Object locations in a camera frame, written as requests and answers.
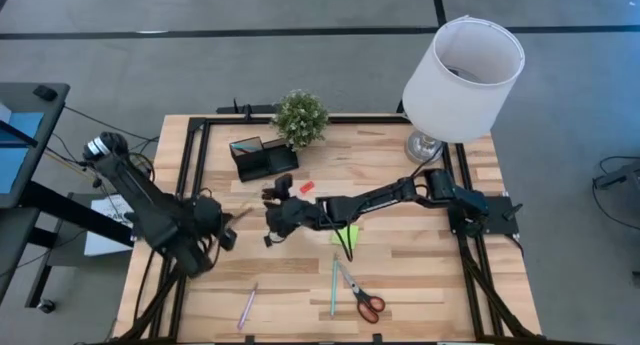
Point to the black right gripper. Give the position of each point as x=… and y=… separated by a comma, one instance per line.
x=292, y=216

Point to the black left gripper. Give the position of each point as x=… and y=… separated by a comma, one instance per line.
x=207, y=215

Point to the yellow pencil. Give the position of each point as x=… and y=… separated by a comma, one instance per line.
x=245, y=214

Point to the orange eraser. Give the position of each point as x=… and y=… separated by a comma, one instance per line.
x=306, y=187

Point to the light blue pen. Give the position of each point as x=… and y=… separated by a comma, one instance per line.
x=246, y=146

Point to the green sticky note pad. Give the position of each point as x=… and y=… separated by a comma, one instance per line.
x=355, y=235

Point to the purple pen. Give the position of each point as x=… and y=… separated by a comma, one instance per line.
x=247, y=306

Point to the teal pen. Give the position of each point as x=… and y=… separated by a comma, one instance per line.
x=334, y=290

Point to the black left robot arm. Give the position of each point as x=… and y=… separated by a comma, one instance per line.
x=145, y=200

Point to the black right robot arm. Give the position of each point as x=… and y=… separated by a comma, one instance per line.
x=380, y=197

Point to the black mesh desk organizer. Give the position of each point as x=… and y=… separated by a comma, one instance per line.
x=270, y=165

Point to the green potted plant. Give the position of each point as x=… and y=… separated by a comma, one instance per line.
x=300, y=117

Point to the white paper sheet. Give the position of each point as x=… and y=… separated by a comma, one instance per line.
x=102, y=245

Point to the white shade table lamp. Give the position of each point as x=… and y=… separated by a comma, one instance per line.
x=460, y=105

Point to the black caster wheel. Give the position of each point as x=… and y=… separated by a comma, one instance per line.
x=46, y=305

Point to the dark side desk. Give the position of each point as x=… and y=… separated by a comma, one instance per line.
x=50, y=115

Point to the blue screen monitor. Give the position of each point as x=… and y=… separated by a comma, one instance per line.
x=17, y=150

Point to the black computer mouse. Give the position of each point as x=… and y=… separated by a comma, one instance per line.
x=45, y=92

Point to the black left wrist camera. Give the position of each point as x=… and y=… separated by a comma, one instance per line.
x=228, y=239

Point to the black antenna bracket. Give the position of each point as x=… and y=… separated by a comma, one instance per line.
x=250, y=108

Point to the black aluminium table frame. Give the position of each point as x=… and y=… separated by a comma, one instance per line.
x=350, y=119

